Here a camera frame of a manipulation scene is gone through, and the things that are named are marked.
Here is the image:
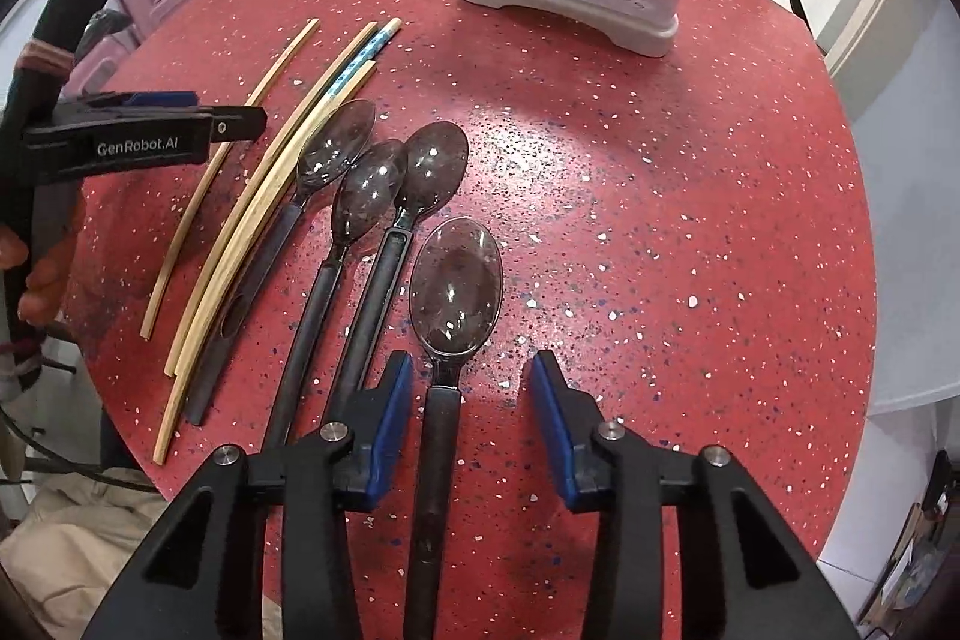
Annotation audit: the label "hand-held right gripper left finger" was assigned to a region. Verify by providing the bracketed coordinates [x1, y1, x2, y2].
[81, 351, 415, 640]

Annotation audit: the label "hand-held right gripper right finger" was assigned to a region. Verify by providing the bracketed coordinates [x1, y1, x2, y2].
[523, 351, 860, 640]

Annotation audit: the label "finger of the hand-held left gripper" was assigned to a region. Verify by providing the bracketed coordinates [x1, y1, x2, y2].
[208, 106, 269, 143]
[71, 91, 202, 116]

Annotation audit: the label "clear black-handled spoon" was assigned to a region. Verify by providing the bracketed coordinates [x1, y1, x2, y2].
[321, 120, 470, 431]
[262, 139, 410, 453]
[403, 216, 503, 640]
[184, 98, 377, 427]

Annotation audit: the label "blue patterned bamboo chopstick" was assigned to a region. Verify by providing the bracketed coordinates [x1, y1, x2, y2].
[171, 16, 404, 382]

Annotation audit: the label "person's left hand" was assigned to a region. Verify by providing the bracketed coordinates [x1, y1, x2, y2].
[0, 222, 80, 322]

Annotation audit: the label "person's beige trousers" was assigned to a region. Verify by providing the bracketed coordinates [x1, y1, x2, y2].
[0, 475, 278, 640]

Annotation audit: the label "black cable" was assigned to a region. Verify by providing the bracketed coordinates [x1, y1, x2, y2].
[0, 407, 151, 491]

